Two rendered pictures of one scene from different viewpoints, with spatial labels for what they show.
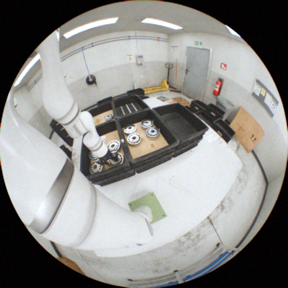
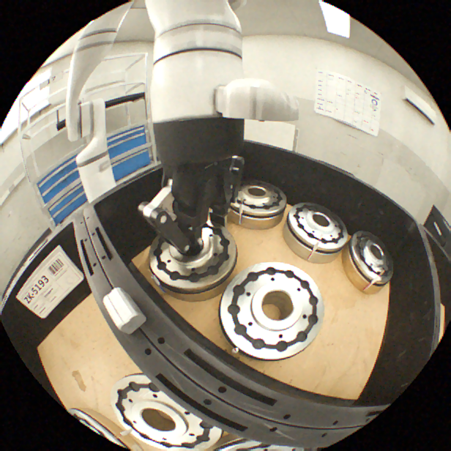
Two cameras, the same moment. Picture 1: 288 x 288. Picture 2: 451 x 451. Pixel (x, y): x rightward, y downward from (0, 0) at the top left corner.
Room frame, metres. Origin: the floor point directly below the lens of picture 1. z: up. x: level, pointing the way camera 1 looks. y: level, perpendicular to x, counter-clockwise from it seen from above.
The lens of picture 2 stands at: (0.34, 0.15, 1.00)
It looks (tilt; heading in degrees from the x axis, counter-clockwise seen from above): 43 degrees down; 145
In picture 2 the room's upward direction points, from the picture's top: straight up
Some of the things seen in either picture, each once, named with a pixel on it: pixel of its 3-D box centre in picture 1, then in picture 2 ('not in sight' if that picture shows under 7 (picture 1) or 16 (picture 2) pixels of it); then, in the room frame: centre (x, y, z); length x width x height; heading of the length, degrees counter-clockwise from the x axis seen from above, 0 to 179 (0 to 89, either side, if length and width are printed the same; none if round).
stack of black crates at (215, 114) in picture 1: (212, 117); not in sight; (1.15, -1.58, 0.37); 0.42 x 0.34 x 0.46; 20
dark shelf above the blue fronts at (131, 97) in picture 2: not in sight; (99, 107); (-1.91, -0.08, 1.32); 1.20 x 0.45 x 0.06; 110
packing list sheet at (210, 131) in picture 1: (205, 129); not in sight; (0.52, -0.71, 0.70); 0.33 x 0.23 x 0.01; 20
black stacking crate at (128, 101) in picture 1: (129, 108); not in sight; (0.78, 0.10, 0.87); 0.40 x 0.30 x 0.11; 16
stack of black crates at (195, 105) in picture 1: (198, 110); not in sight; (1.52, -1.43, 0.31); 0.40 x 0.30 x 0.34; 20
